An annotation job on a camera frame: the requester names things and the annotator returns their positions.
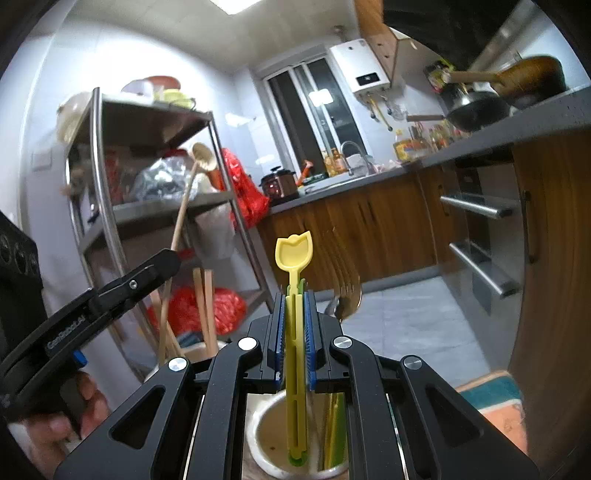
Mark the black range hood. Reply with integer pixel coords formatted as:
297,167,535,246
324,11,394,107
383,0,525,68

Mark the wooden kitchen cabinet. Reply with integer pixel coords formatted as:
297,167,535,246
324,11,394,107
256,134,591,467

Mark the metal sink faucet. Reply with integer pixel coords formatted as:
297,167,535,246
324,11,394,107
341,141,370,176

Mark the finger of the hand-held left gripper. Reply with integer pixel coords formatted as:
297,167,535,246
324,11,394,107
90,248,182,319

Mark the black wok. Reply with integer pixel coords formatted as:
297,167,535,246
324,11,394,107
406,90,511,132

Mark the yellow cooking oil bottle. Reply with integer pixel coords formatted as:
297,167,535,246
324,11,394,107
392,129,419,162

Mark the dark red rice cooker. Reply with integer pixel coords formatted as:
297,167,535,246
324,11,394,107
259,166,301,208

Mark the metal storage rack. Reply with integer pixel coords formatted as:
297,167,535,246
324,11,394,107
55,88,278,384

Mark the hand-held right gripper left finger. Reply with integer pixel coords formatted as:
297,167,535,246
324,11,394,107
53,292,284,480

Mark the white bowl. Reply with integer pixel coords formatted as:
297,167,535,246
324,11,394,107
121,79,155,100

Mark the long wooden ladle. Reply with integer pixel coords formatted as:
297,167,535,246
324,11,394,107
157,142,218,365

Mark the printed teal-bordered cloth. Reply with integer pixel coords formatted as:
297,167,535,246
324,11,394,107
457,369,528,457

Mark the golden metal fork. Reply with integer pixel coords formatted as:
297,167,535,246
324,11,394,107
323,228,363,472

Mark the metal drawer handle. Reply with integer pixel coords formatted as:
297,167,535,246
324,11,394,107
438,194,515,219
448,242,520,297

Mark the brown frying pan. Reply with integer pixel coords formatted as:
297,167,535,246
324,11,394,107
448,55,568,104

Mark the grey kitchen countertop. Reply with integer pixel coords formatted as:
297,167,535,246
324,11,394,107
270,85,591,215

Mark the yellow-green bowl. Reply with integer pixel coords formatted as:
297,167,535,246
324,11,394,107
157,90,197,110

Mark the white wall water heater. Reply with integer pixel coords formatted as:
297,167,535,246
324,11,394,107
329,39,393,95

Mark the red plastic bag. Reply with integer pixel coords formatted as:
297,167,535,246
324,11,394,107
222,148,271,229
148,286,247,336

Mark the person's left hand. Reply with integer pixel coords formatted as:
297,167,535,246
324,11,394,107
9,371,112,480

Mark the white floral ceramic utensil holder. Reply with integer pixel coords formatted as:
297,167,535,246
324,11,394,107
143,339,361,480

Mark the wooden chopstick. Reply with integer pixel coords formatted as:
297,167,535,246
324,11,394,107
164,323,188,358
204,271,218,358
193,270,208,358

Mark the wooden wall cabinet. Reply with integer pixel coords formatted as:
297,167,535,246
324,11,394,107
353,0,403,89

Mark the sliding glass window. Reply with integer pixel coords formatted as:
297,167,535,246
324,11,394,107
263,55,370,185

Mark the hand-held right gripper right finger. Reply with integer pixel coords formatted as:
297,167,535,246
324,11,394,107
305,291,540,480

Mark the yellow tulip-shaped plastic clip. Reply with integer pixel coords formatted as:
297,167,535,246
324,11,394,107
275,234,314,464

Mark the clear plastic bag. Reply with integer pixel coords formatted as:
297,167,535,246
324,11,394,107
131,157,200,202

